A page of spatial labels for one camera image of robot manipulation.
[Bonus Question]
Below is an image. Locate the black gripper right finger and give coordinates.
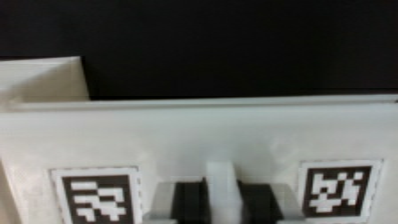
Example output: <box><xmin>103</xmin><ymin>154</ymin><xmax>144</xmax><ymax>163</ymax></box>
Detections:
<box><xmin>238</xmin><ymin>182</ymin><xmax>302</xmax><ymax>224</ymax></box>

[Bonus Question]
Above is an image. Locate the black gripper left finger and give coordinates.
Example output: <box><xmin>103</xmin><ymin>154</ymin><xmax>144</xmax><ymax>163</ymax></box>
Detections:
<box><xmin>144</xmin><ymin>178</ymin><xmax>210</xmax><ymax>224</ymax></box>

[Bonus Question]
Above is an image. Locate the white cabinet body box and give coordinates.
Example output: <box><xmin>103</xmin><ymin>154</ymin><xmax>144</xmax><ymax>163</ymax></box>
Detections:
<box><xmin>0</xmin><ymin>57</ymin><xmax>398</xmax><ymax>224</ymax></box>

